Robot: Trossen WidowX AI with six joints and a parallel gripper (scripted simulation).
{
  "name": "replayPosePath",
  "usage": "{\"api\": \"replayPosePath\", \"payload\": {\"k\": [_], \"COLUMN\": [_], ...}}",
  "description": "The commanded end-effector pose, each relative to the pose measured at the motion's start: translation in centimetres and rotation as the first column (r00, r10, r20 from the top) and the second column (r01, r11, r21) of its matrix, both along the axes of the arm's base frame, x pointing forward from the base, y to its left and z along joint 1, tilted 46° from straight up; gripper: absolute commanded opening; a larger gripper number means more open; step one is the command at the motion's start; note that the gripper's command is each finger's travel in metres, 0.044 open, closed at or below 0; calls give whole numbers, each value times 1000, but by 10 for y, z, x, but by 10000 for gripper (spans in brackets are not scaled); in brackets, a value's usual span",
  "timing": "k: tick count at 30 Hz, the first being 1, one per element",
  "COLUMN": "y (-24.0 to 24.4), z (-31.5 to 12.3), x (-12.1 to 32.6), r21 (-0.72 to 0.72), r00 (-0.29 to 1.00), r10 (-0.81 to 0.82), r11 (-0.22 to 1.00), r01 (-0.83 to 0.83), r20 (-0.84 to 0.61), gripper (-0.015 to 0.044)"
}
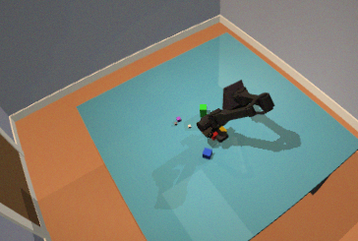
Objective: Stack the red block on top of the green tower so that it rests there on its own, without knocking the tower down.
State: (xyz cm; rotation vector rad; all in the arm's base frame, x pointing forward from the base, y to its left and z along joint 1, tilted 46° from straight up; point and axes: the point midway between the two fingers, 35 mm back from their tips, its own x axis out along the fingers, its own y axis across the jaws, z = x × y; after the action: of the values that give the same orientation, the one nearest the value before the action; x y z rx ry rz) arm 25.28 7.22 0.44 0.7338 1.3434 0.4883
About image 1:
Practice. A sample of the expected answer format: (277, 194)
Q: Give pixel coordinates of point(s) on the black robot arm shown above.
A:
(223, 116)

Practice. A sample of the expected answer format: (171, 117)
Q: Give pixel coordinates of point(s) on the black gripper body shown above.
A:
(222, 136)

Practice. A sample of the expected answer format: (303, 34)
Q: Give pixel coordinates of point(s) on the red block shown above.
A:
(214, 136)

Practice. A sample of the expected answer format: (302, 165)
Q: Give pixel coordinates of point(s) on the blue block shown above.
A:
(207, 153)

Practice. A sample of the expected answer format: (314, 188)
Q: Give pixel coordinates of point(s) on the yellow block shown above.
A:
(223, 129)

